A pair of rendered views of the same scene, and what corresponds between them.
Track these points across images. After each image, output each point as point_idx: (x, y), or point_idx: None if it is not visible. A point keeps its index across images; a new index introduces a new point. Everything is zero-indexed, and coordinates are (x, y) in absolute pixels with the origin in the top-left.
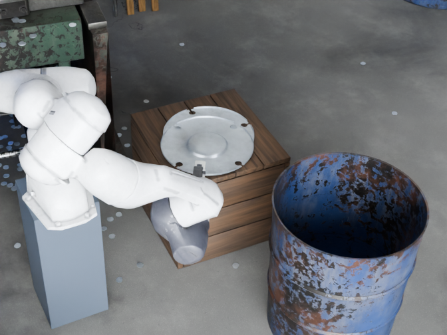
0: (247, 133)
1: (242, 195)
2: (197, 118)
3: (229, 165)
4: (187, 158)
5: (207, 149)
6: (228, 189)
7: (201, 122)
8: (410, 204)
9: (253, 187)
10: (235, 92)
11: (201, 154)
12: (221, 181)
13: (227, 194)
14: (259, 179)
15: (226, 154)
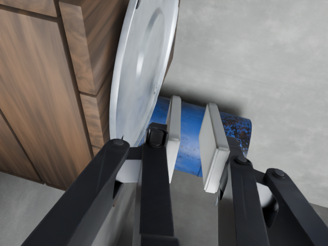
0: (147, 116)
1: (33, 140)
2: (172, 18)
3: (120, 129)
4: (142, 19)
5: (148, 62)
6: (55, 126)
7: (168, 28)
8: None
9: (54, 158)
10: (171, 62)
11: (145, 53)
12: (83, 119)
13: (38, 120)
14: (74, 169)
15: (134, 106)
